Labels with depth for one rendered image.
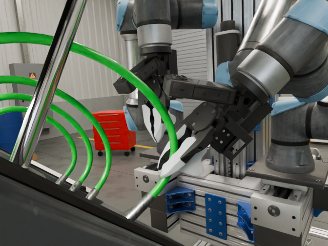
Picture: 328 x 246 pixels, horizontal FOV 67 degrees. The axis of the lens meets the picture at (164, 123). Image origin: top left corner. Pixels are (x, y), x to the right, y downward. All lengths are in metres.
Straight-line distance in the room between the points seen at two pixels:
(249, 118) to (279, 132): 0.46
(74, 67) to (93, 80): 0.81
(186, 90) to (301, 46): 0.18
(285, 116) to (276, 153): 0.13
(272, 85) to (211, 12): 0.34
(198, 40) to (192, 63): 0.65
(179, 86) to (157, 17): 0.22
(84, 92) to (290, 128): 7.76
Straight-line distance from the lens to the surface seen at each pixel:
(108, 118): 4.77
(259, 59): 0.41
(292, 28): 0.43
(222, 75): 0.57
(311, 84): 0.50
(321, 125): 0.85
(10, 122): 5.37
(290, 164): 0.89
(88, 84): 8.47
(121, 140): 4.75
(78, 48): 0.38
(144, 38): 0.55
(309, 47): 0.43
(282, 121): 0.87
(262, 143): 1.11
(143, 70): 0.51
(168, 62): 0.58
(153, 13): 0.55
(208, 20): 0.70
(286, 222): 0.83
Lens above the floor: 1.35
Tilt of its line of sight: 9 degrees down
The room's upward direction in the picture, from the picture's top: 4 degrees counter-clockwise
